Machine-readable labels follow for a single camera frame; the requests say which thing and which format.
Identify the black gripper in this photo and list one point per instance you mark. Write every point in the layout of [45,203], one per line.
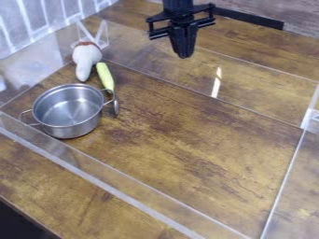
[179,21]

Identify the green handled metal spoon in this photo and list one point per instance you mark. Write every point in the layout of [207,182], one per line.
[109,83]

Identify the white plush toy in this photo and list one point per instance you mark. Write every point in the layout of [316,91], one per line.
[86,55]

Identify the small steel pot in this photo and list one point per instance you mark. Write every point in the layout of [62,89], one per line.
[70,109]

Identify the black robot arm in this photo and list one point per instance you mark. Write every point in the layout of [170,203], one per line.
[179,21]

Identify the black strip on table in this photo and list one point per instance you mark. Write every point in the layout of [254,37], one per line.
[250,18]

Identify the clear acrylic stand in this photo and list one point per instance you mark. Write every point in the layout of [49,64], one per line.
[85,36]

